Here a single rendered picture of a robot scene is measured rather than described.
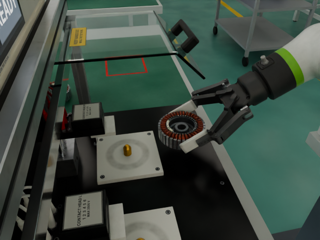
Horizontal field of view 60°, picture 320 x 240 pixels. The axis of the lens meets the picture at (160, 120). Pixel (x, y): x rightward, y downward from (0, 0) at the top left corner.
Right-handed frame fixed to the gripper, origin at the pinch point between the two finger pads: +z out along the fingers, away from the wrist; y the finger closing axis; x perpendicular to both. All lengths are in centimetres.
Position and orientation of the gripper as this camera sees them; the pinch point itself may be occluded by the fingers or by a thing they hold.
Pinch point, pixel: (183, 128)
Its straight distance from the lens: 66.7
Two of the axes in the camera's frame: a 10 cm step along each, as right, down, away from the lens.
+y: 1.8, 6.0, -7.8
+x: 5.0, 6.2, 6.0
